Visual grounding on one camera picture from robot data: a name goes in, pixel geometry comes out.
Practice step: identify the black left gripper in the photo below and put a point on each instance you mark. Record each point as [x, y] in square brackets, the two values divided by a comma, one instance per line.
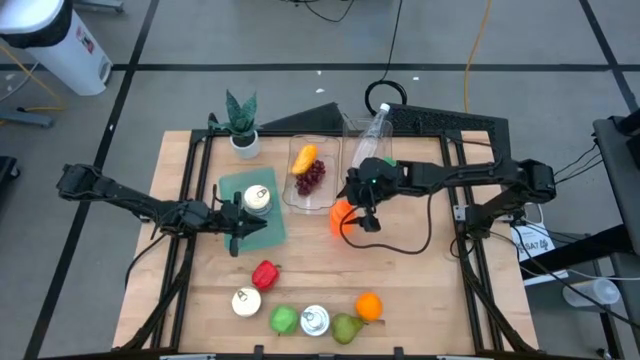
[225, 220]

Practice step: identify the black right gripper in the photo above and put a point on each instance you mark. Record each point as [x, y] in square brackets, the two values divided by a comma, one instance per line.
[375, 180]

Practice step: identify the orange plastic bottle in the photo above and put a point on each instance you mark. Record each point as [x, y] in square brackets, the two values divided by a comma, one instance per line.
[337, 220]

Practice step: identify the clear plastic container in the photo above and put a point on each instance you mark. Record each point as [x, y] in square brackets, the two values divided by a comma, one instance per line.
[330, 200]
[350, 135]

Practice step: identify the blue label tin can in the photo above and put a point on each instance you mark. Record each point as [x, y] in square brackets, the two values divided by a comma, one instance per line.
[257, 196]

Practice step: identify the red bell pepper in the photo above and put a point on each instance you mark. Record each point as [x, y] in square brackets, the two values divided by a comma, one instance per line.
[265, 275]

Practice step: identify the clear plastic bottle white cap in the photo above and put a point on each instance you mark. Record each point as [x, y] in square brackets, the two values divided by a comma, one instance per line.
[370, 140]

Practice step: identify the yellow banana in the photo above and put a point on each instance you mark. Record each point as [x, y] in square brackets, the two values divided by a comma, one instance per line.
[305, 159]

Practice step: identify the pale lid tin can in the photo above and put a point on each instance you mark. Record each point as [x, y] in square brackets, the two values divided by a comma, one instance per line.
[246, 301]

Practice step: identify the orange fruit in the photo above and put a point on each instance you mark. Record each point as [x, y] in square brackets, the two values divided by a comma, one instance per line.
[369, 306]

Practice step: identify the olive label tuna can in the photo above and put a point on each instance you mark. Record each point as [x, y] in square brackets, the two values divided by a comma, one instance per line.
[315, 320]

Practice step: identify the green pear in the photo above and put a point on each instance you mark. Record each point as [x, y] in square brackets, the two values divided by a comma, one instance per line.
[346, 329]

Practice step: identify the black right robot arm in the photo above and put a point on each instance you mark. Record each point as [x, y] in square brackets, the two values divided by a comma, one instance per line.
[460, 172]

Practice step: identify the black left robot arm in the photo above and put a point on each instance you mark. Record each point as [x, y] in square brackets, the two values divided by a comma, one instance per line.
[125, 198]

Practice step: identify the teal plastic tray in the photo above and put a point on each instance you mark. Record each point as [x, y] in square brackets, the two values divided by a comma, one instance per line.
[274, 230]

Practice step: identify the red grapes bunch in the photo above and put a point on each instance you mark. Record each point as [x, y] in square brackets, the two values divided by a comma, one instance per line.
[310, 180]

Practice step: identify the green plastic bottle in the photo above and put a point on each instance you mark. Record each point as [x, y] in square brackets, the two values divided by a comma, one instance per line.
[390, 161]

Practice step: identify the black flat panel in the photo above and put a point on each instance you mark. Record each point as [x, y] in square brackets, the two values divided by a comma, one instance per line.
[310, 120]

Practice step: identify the green bell pepper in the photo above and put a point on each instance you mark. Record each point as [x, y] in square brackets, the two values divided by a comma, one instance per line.
[284, 320]

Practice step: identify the potted plant white pot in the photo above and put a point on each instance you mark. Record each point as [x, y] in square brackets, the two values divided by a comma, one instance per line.
[242, 117]

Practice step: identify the black perforated panel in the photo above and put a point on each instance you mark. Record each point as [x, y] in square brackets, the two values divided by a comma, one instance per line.
[450, 120]

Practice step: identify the white labelled box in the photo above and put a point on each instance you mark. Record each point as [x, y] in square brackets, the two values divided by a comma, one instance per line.
[532, 245]

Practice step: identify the black beam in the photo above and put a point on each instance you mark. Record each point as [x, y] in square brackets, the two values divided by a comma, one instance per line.
[590, 250]

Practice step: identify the white trash bin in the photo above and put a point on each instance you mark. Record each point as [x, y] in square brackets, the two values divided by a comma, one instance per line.
[75, 55]

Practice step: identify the grey stand foot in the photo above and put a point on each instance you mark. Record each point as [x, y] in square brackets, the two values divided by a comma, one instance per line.
[30, 120]

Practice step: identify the black floor object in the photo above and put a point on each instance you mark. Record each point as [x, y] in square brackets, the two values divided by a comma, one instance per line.
[6, 170]

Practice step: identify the translucent bottle on floor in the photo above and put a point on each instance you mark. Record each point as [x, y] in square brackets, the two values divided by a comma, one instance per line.
[595, 292]

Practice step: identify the dark grey cart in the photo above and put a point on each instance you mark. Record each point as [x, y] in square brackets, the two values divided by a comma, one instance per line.
[615, 165]

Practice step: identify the grey metal bar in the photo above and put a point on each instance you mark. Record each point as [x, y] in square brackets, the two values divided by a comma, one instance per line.
[100, 6]

